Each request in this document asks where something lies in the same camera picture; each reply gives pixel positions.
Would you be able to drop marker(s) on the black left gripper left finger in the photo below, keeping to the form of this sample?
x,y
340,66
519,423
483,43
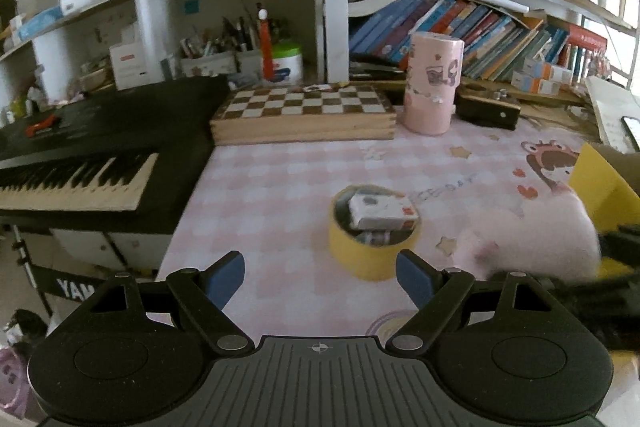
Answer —
x,y
183,315

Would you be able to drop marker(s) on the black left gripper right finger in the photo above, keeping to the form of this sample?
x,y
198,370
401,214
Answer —
x,y
446,301

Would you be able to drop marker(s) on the pink plush toy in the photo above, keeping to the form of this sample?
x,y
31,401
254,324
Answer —
x,y
552,236

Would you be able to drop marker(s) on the yellow tape roll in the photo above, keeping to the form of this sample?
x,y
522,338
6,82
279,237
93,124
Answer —
x,y
368,255

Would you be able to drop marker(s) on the white red small box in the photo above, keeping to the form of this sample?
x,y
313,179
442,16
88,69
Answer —
x,y
382,212

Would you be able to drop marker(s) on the pink checkered tablecloth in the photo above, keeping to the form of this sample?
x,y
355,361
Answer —
x,y
320,332

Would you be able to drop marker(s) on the black Yamaha keyboard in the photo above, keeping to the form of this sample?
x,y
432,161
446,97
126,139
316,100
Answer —
x,y
119,161

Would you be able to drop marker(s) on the yellow cardboard box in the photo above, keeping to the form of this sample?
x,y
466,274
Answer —
x,y
607,182

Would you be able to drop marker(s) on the dark wooden small box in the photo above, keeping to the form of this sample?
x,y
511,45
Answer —
x,y
487,108

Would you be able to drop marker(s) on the wooden chessboard box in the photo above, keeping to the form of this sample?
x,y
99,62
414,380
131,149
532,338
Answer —
x,y
344,112

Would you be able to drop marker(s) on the pink cylindrical cup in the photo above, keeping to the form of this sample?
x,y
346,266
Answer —
x,y
434,73

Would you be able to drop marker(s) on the purple smartphone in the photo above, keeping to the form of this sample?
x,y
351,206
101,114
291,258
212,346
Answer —
x,y
632,126

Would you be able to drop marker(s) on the white green lidded jar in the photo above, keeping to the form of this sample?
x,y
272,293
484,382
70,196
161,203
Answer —
x,y
287,58

